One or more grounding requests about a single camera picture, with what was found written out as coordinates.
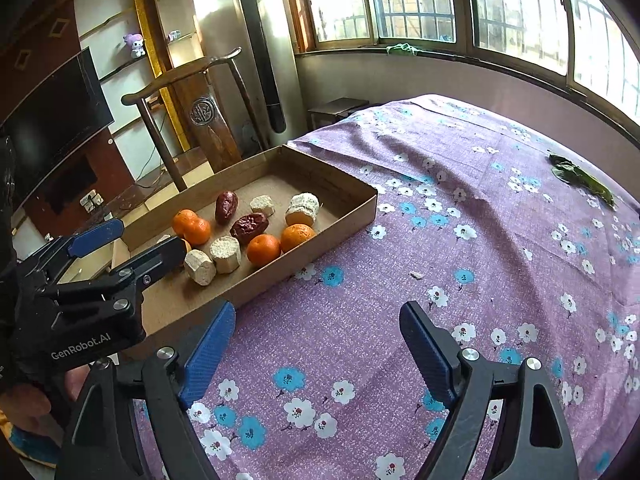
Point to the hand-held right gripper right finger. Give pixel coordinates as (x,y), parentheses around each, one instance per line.
(425,350)

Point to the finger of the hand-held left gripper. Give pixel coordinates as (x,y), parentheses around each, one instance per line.
(97,237)
(160,257)

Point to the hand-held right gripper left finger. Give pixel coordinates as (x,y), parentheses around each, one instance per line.
(210,355)

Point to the orange mandarin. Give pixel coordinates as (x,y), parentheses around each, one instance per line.
(186,246)
(198,231)
(298,238)
(263,251)
(182,221)

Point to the small pale sugarcane piece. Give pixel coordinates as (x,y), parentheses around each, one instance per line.
(225,254)
(262,205)
(200,267)

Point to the red date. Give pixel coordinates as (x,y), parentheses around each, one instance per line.
(248,226)
(226,206)

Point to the shallow cardboard box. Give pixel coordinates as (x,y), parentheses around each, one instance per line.
(272,182)

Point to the person's left hand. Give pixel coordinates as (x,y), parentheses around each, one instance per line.
(35,410)

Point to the white power strip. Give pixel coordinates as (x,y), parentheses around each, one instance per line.
(91,200)

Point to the low wooden cabinet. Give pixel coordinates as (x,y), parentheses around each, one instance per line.
(125,210)

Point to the blue orange patterned clothing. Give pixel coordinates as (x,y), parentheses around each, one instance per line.
(25,445)

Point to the black flat television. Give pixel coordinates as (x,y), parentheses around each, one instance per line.
(55,110)

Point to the dark wooden chair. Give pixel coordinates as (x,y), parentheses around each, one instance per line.
(210,125)

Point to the purple floral tablecloth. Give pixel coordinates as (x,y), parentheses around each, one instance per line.
(400,185)

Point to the purple white plush toy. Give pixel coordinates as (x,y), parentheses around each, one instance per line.
(136,45)

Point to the dark wooden side table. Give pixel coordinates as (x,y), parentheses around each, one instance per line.
(335,107)

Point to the green leaf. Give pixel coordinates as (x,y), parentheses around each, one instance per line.
(580,177)

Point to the white tower air conditioner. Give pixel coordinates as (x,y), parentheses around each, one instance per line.
(285,60)

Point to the green cloth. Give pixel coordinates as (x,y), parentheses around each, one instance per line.
(402,49)

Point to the barred window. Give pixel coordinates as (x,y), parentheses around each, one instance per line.
(425,0)

